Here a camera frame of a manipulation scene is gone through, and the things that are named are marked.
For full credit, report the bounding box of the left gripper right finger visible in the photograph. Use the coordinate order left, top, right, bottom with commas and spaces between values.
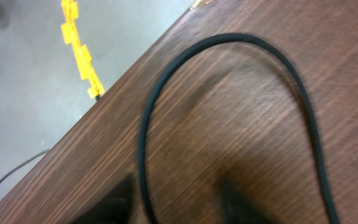
216, 180, 275, 224

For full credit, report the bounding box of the thin cable on floor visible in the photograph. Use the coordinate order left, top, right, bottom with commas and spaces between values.
0, 148, 52, 206

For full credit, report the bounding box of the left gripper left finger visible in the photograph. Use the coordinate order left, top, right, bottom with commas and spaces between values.
71, 174, 135, 224

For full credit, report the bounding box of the yellow floor tape strip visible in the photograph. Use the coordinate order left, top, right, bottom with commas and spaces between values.
60, 0, 105, 101

